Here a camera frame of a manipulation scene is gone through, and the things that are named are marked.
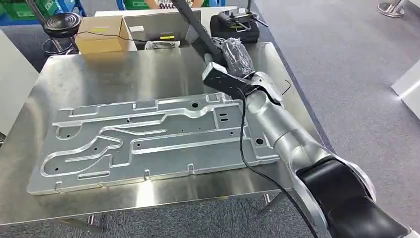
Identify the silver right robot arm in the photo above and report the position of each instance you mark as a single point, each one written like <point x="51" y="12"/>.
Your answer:
<point x="288" y="131"/>

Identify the stainless steel table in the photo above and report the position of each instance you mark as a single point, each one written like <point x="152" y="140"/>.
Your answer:
<point x="98" y="75"/>

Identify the clear plastic bag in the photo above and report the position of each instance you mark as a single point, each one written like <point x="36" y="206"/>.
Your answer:
<point x="162" y="45"/>

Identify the white board panel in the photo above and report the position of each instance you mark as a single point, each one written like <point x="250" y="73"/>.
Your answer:
<point x="14" y="85"/>
<point x="410" y="88"/>

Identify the machined aluminium plate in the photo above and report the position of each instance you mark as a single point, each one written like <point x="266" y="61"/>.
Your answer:
<point x="180" y="144"/>

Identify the black tool case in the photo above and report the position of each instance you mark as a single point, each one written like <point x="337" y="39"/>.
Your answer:
<point x="236" y="34"/>

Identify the black round stool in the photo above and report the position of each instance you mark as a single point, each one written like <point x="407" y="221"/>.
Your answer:
<point x="62" y="23"/>

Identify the green plastic crate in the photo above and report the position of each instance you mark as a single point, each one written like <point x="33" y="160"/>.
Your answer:
<point x="18" y="10"/>
<point x="47" y="7"/>
<point x="136" y="4"/>

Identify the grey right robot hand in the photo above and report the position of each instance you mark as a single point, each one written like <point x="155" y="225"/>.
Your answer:
<point x="238" y="57"/>

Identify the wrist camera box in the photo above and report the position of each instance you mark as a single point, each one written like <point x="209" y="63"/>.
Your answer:
<point x="223" y="80"/>

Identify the round metal stand base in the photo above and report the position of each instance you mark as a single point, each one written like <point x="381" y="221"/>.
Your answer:
<point x="392" y="8"/>

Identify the brown cardboard box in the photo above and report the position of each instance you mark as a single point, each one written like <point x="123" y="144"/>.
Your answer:
<point x="100" y="34"/>

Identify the grey open case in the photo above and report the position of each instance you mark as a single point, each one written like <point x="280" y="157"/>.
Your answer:
<point x="157" y="28"/>

